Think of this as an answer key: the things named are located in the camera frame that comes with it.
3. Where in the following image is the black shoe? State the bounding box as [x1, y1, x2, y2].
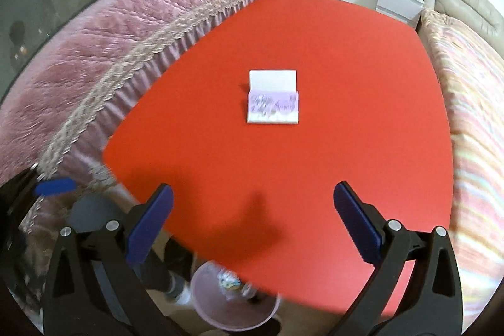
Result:
[163, 237, 194, 306]

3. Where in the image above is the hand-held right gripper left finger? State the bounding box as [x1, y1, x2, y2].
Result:
[43, 183, 176, 336]

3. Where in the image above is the white nightstand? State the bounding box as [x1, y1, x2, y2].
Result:
[376, 0, 425, 24]

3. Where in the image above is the red table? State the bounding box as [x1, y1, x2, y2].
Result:
[102, 0, 453, 321]

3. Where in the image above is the pink round bin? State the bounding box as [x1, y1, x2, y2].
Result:
[190, 261, 281, 331]

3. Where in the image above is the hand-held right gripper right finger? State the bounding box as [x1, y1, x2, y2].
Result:
[333, 181, 463, 336]

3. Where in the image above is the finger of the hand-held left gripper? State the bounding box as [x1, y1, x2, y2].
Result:
[35, 179, 78, 197]

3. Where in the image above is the white box purple print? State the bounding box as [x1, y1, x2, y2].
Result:
[247, 70, 300, 125]

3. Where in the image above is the striped bed mattress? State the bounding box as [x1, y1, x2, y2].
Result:
[417, 7, 504, 325]

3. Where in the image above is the pink quilted cover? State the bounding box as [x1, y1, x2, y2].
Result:
[0, 0, 283, 234]

